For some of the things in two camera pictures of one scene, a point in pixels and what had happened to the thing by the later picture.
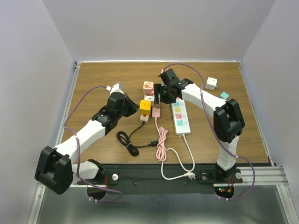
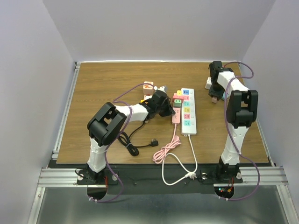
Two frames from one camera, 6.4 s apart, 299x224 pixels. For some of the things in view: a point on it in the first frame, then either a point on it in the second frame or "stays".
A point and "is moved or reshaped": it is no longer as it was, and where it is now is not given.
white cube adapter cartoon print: [211, 83] stays
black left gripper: [132, 107] to [169, 111]
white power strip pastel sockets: [180, 116] is moved or reshaped
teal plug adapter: [224, 95] stays
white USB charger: [151, 98] stays
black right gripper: [158, 89] to [214, 93]
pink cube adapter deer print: [147, 87] stays
